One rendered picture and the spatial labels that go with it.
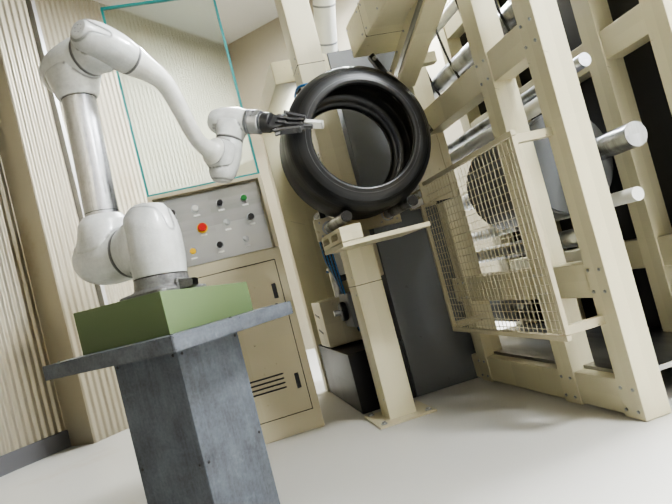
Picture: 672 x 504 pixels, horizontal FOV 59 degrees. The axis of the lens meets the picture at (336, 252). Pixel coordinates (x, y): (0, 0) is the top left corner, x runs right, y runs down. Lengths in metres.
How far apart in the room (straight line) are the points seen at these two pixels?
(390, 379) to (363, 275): 0.48
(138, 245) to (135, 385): 0.38
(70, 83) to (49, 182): 2.71
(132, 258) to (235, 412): 0.52
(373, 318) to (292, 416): 0.64
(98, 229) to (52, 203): 2.78
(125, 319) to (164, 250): 0.22
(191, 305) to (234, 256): 1.33
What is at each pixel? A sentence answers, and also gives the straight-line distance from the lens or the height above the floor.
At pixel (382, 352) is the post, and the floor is 0.30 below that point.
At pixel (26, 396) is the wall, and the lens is 4.57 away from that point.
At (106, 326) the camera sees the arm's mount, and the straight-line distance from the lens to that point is 1.72.
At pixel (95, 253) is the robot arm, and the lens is 1.86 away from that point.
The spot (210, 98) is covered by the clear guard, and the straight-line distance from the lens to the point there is 3.06.
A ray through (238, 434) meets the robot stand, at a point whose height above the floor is 0.33.
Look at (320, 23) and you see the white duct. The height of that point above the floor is 2.03.
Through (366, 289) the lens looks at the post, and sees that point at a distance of 2.64.
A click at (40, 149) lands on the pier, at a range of 4.74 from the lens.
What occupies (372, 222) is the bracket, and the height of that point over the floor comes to 0.88.
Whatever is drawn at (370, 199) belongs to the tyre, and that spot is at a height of 0.94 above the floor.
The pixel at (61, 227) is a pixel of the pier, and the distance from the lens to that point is 4.61.
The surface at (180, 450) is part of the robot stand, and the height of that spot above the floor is 0.35.
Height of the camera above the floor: 0.69
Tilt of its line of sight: 2 degrees up
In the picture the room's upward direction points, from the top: 15 degrees counter-clockwise
